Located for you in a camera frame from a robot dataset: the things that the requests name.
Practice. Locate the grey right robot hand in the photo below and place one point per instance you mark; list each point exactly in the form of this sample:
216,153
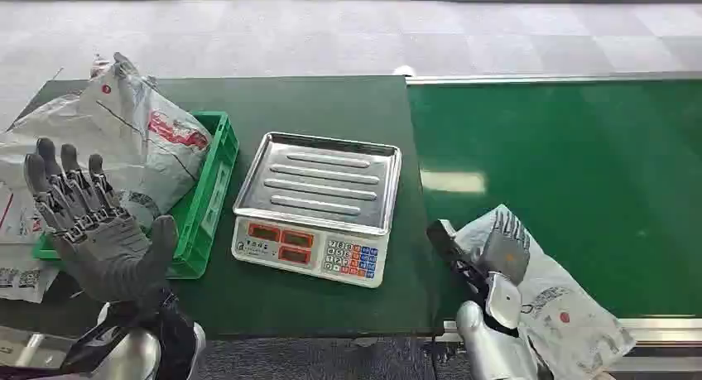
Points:
507,251

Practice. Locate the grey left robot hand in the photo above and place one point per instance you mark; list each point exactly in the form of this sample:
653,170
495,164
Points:
104,251

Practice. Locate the grey plastic parcel bag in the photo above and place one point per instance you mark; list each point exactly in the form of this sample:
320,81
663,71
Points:
570,311

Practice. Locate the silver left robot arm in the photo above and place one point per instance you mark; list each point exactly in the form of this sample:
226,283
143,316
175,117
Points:
131,350

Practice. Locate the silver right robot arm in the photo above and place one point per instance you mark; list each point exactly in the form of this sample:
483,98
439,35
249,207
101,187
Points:
493,344

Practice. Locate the white parcel bag with labels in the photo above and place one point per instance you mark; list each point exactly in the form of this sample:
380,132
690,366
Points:
16,257

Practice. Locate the green conveyor belt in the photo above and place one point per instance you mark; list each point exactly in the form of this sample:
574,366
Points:
576,191

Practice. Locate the green plastic crate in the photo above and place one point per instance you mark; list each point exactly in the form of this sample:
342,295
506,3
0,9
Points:
200,213

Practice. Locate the grey parcel bag red print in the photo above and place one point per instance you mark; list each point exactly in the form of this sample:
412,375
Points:
148,147

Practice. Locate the silver table leg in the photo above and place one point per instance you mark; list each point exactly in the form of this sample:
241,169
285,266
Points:
28,351

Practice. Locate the pale crumpled parcel bag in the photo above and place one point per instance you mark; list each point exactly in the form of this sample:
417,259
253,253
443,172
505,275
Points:
38,130

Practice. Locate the white electronic scale steel tray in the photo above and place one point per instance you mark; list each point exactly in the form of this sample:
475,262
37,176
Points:
318,202

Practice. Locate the silver conveyor frame rail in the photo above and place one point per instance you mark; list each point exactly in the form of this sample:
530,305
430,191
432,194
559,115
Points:
658,329

